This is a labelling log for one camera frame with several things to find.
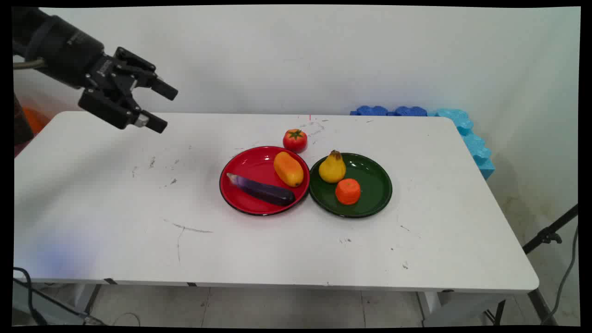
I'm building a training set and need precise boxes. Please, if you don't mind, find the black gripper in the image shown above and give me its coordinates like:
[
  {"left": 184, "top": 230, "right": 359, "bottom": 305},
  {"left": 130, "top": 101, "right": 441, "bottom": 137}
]
[{"left": 27, "top": 15, "right": 179, "bottom": 135}]

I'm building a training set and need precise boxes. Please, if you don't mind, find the orange toy tangerine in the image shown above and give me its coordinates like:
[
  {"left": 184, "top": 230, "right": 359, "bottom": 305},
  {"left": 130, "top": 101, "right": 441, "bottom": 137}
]
[{"left": 335, "top": 178, "right": 361, "bottom": 205}]

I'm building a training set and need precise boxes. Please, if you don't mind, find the orange object behind table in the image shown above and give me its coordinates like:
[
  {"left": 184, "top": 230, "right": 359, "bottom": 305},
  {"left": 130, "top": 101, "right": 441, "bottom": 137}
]
[{"left": 21, "top": 107, "right": 49, "bottom": 135}]

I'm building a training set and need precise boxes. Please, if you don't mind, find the red round plate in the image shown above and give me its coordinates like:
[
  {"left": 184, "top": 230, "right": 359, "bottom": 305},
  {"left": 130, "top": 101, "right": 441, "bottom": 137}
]
[{"left": 219, "top": 146, "right": 311, "bottom": 216}]

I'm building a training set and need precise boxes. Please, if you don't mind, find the purple toy eggplant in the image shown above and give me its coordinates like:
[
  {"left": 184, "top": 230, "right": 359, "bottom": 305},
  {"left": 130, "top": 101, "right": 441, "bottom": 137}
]
[{"left": 226, "top": 173, "right": 296, "bottom": 207}]

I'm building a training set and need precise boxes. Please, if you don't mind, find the red toy tomato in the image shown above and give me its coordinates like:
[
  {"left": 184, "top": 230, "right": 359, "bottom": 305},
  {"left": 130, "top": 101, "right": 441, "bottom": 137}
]
[{"left": 283, "top": 129, "right": 308, "bottom": 153}]

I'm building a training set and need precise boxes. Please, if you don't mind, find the orange toy mango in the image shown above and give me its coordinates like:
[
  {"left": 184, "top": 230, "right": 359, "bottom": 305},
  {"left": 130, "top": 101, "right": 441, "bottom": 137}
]
[{"left": 273, "top": 151, "right": 305, "bottom": 188}]

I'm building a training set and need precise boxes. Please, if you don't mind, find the yellow toy pear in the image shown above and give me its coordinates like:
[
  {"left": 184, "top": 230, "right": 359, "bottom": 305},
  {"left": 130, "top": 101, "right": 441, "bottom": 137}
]
[{"left": 318, "top": 150, "right": 346, "bottom": 184}]

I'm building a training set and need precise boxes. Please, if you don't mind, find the dark blue foam piece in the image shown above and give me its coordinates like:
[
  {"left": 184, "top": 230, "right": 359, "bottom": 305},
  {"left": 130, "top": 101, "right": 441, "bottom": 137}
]
[
  {"left": 350, "top": 105, "right": 389, "bottom": 117},
  {"left": 392, "top": 106, "right": 428, "bottom": 117}
]

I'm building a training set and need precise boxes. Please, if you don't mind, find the dark green round plate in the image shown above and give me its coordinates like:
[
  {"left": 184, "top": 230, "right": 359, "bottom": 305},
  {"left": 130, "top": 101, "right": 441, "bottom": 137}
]
[{"left": 308, "top": 153, "right": 393, "bottom": 218}]

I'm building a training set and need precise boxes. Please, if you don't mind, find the light blue foam piece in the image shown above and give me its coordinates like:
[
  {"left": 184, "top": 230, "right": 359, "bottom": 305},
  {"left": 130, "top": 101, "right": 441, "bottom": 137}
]
[{"left": 428, "top": 108, "right": 495, "bottom": 180}]

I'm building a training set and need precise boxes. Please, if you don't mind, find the black tripod stand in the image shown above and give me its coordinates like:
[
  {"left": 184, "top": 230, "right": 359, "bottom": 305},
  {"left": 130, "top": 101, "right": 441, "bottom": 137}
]
[{"left": 494, "top": 203, "right": 579, "bottom": 325}]

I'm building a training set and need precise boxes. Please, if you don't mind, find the black floor cable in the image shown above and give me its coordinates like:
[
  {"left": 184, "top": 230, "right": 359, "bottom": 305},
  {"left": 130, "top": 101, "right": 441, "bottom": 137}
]
[{"left": 13, "top": 267, "right": 108, "bottom": 326}]

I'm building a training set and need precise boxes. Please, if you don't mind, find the grey hanging cable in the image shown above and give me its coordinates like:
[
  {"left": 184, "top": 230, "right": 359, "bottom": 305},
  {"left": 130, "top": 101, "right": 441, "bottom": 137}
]
[{"left": 540, "top": 224, "right": 579, "bottom": 325}]

